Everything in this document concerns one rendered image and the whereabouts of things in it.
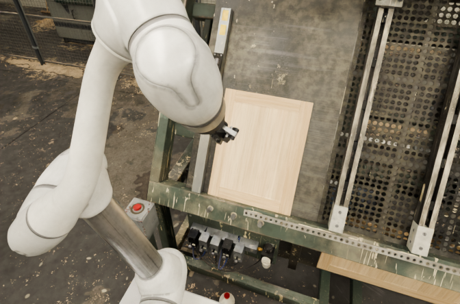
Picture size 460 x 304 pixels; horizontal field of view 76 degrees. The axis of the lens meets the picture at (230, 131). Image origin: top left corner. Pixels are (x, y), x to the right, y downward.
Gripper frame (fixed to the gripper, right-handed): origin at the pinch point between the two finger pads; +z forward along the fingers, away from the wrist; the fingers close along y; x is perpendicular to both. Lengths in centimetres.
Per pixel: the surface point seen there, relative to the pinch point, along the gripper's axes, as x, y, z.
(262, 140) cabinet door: -18, -2, 74
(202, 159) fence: 4, 22, 80
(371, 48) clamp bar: -70, -27, 50
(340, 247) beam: 9, -57, 81
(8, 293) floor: 145, 109, 134
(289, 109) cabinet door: -36, -7, 67
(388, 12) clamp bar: -85, -27, 44
